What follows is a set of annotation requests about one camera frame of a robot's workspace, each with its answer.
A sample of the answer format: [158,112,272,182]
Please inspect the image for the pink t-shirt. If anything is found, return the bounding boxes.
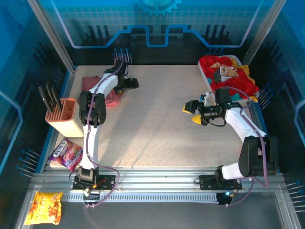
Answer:
[81,75,123,107]

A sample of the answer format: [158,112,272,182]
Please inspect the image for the white plastic bin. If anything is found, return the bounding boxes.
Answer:
[197,55,260,104]

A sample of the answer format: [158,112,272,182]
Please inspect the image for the salmon plastic organizer holder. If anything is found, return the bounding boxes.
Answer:
[45,97,84,138]

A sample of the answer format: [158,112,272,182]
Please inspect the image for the black flat remote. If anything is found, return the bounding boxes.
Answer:
[38,85,53,113]
[45,83,59,111]
[51,84,64,109]

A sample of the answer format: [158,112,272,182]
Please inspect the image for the purple candy bag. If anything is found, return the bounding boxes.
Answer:
[48,137,84,172]

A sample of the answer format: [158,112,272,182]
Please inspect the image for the yellow snack bag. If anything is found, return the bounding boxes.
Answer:
[23,191,63,226]

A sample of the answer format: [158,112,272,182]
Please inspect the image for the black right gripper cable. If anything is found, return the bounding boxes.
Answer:
[206,118,227,127]

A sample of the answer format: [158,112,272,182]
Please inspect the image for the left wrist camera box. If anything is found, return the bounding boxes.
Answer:
[113,59,128,75]

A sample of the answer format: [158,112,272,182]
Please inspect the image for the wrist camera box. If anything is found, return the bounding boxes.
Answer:
[113,59,128,75]
[200,87,231,106]

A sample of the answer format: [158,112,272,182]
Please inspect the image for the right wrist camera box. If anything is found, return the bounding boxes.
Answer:
[200,87,231,106]

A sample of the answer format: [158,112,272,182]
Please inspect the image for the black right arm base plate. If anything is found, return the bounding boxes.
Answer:
[199,175,243,191]

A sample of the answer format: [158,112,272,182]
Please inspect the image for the aluminium rail frame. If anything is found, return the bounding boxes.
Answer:
[14,166,301,229]

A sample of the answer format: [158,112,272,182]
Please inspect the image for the aluminium frame post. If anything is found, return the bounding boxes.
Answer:
[26,0,77,73]
[240,0,287,69]

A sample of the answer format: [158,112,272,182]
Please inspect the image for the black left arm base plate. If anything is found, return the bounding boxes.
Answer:
[72,175,116,190]

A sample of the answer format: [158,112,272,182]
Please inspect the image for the white slotted cable duct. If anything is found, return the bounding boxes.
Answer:
[62,192,219,204]

